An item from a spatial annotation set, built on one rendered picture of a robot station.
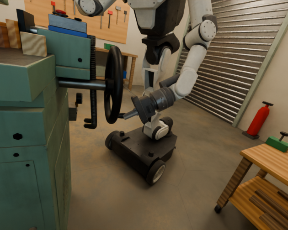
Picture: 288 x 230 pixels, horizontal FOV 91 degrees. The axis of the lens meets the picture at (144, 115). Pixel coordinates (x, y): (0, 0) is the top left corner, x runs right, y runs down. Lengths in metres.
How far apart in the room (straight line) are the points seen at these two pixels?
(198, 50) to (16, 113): 0.63
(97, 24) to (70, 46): 3.43
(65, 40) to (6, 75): 0.24
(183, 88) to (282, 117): 2.43
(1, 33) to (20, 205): 0.44
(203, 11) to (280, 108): 2.36
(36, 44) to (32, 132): 0.20
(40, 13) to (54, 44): 3.38
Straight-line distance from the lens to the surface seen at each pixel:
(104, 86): 0.55
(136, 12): 0.97
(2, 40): 0.52
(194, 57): 0.67
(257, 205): 1.31
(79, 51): 0.51
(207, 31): 0.70
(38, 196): 0.54
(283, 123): 2.91
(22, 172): 0.48
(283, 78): 2.93
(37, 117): 0.38
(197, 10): 0.76
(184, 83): 0.59
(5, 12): 3.99
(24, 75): 0.30
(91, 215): 1.11
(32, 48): 0.44
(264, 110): 2.81
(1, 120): 0.40
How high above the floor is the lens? 0.95
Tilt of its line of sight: 24 degrees down
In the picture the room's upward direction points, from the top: 11 degrees clockwise
